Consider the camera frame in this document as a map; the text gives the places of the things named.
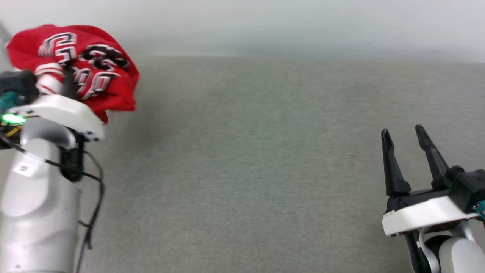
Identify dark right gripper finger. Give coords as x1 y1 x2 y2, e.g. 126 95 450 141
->
381 129 412 197
415 125 452 190

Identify red white basketball jersey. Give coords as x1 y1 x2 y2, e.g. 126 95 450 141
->
6 24 140 124

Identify grey fabric sofa cushion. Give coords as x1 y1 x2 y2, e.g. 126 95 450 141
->
0 55 485 273

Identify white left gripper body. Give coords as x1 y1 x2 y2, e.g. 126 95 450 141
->
7 94 105 143

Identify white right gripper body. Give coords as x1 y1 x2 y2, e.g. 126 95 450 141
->
382 188 480 238

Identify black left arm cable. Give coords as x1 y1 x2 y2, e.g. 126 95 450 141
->
0 91 105 273

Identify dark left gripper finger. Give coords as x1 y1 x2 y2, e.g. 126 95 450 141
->
62 65 78 99

